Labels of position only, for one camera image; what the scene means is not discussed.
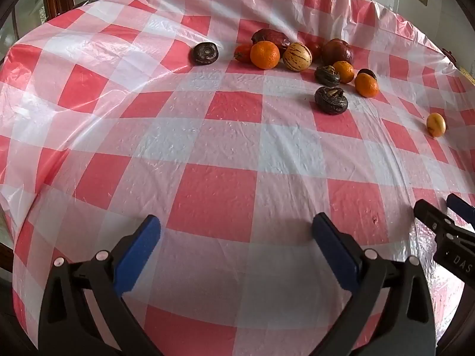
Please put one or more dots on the ringed dark water chestnut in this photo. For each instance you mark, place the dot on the ringed dark water chestnut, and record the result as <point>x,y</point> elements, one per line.
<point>205,53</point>

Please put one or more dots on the small orange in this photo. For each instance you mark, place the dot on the small orange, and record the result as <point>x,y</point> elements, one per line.
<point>366,85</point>
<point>345,71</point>

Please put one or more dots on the glass sliding door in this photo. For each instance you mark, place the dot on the glass sliding door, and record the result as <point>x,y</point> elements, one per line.
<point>26,18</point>

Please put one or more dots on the red tomato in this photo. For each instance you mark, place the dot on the red tomato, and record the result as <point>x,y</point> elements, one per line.
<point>315,49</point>

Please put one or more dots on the large orange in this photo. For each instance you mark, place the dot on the large orange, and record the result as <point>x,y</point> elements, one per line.
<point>264,55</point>

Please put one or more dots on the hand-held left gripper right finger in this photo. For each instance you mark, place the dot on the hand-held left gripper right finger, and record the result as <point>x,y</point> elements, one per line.
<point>334,252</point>

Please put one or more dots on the large dark water chestnut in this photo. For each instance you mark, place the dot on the large dark water chestnut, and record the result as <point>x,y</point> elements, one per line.
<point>331,100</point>

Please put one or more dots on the dark red passion fruit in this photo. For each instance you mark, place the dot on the dark red passion fruit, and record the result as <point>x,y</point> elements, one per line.
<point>271,36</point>
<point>336,52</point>

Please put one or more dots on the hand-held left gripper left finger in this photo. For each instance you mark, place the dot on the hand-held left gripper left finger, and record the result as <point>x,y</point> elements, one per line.
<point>139,256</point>

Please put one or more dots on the orange-red small tomato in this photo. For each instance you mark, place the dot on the orange-red small tomato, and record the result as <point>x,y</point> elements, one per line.
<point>243,52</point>

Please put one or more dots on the red white checkered tablecloth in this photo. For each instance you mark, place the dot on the red white checkered tablecloth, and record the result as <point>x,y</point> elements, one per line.
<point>222,193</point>

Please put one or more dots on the striped yellow pepino melon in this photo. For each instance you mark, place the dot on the striped yellow pepino melon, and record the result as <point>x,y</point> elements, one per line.
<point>297,56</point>

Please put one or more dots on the small yellow fruit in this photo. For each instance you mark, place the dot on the small yellow fruit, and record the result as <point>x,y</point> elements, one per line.
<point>435,124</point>

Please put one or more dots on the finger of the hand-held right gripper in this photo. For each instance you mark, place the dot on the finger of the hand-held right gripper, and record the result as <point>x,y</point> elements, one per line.
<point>426,211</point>
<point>460,207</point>

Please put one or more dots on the small dark purple fruit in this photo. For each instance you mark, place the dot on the small dark purple fruit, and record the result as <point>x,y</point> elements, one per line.
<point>368,72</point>

